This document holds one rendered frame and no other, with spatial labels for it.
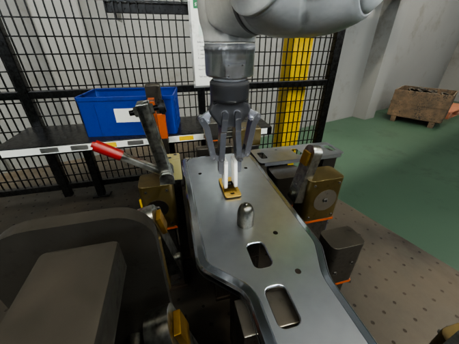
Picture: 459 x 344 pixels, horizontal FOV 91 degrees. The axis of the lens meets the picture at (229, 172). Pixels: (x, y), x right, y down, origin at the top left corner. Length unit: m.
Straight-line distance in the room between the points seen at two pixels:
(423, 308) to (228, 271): 0.60
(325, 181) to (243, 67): 0.30
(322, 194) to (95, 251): 0.48
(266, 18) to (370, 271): 0.76
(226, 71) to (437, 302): 0.80
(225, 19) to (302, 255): 0.38
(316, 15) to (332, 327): 0.36
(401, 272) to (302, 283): 0.56
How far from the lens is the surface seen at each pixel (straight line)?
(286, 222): 0.47
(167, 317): 0.24
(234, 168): 0.51
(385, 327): 0.78
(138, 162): 0.49
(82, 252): 0.19
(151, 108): 0.45
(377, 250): 0.95
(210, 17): 0.41
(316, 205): 0.57
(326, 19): 0.28
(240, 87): 0.43
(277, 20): 0.29
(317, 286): 0.39
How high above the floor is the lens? 1.31
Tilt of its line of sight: 30 degrees down
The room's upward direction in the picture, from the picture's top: straight up
